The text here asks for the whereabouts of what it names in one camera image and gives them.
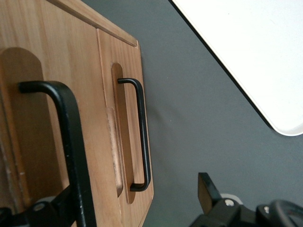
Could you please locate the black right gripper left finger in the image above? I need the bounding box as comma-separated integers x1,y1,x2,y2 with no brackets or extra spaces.
27,186,77,227

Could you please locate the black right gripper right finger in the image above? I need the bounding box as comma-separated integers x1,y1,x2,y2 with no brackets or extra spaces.
189,172,258,227

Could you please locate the black metal drawer handle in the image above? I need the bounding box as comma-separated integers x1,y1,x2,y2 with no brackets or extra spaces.
117,78,152,192
18,80,97,227

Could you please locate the wooden drawer with large recess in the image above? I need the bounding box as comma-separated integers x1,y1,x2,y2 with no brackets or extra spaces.
0,0,124,227

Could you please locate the wooden drawer with small recess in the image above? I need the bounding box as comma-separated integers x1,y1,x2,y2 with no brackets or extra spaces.
96,27,155,227

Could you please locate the beige rectangular plastic tray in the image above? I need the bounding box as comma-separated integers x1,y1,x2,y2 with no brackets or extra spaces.
171,0,303,137

